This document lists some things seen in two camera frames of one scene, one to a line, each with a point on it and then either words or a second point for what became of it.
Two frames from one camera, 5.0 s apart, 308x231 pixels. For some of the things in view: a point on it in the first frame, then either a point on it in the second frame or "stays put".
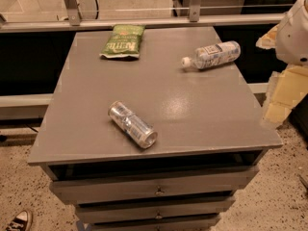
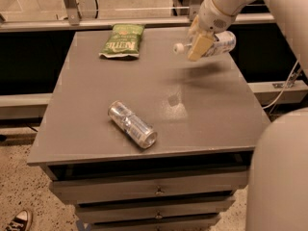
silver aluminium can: (140, 131) stays put
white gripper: (294, 38) → (212, 17)
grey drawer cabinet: (165, 142) stays put
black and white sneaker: (21, 222) stays put
